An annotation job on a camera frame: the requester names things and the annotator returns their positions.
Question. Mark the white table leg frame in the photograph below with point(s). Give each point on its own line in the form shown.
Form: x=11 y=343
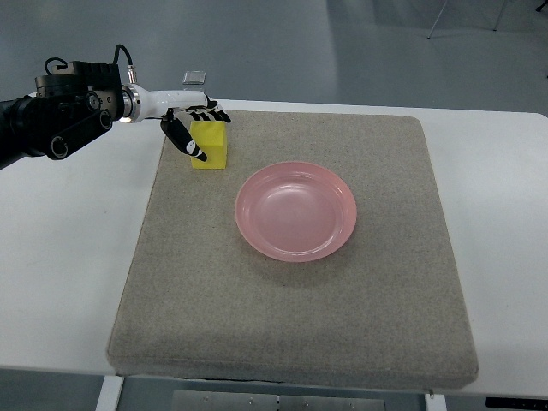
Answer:
x=110 y=393

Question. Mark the yellow cube block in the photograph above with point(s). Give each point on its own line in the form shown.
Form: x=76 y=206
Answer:
x=212 y=140

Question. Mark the beige fabric mat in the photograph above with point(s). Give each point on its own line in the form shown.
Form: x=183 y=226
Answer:
x=384 y=311

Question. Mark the small clear plastic box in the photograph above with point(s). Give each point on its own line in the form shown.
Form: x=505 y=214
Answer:
x=194 y=77

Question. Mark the grey metal base plate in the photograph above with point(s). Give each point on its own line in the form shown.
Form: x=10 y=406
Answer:
x=204 y=400

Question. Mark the metal chair legs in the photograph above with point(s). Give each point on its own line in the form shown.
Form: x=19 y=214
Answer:
x=490 y=17

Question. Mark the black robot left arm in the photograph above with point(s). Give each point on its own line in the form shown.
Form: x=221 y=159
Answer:
x=75 y=103

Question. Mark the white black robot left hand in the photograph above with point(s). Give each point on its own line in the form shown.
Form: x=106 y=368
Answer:
x=169 y=106

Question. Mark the pink plate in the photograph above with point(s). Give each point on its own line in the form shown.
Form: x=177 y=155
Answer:
x=295 y=212

